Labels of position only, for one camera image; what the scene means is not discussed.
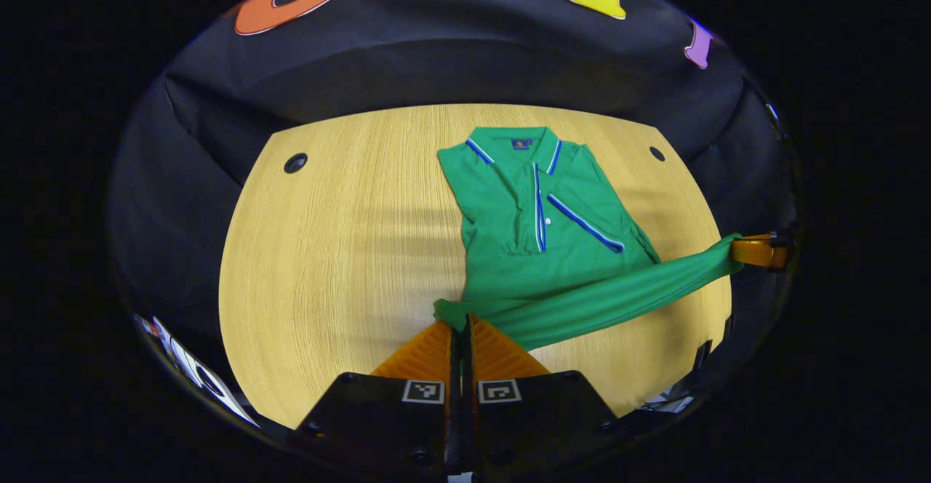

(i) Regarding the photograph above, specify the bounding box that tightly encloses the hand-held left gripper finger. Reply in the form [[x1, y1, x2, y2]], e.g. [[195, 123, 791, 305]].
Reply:
[[291, 314, 464, 473], [464, 314, 620, 473]]

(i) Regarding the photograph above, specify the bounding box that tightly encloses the green T-shirt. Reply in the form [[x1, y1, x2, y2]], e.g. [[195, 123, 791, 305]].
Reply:
[[433, 126, 744, 353]]

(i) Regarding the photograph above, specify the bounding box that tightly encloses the printed white sheet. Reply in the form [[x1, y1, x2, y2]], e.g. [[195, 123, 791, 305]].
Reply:
[[135, 314, 259, 428]]

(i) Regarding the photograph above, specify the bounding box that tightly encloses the black backdrop cloth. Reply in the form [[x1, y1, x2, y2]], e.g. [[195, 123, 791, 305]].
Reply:
[[108, 0, 801, 367]]

